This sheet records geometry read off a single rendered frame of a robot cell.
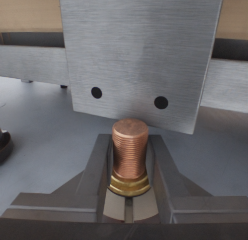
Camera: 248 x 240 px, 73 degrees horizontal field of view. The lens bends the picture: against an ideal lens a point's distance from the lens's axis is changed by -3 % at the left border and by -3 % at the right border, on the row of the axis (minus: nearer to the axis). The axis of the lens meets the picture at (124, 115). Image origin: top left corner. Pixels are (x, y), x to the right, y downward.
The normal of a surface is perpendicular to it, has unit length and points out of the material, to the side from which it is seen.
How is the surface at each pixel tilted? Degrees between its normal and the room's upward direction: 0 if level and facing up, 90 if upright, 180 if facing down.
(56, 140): 180
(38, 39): 90
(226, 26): 90
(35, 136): 180
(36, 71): 90
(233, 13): 90
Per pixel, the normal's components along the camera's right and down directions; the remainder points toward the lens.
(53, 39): -0.36, 0.44
